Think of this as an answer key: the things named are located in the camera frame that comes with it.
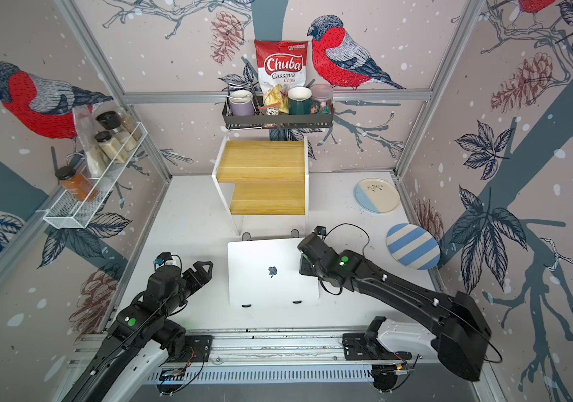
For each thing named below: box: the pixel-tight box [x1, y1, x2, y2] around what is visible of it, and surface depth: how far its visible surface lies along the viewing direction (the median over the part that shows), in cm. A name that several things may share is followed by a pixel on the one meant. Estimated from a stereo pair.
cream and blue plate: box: [353, 177, 401, 214], surface depth 116 cm
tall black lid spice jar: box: [95, 110, 138, 152], surface depth 81 cm
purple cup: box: [228, 89, 256, 117], surface depth 85 cm
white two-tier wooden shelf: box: [211, 135, 310, 237], surface depth 85 cm
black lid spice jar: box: [94, 130, 130, 165], surface depth 79 cm
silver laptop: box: [227, 237, 321, 306], surface depth 84 cm
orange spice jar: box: [54, 165, 99, 201], surface depth 69 cm
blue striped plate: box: [385, 223, 442, 271], surface depth 97 cm
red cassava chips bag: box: [253, 39, 310, 91], surface depth 80 cm
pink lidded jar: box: [310, 82, 335, 115], surface depth 87 cm
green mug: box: [287, 86, 321, 115], surface depth 84 cm
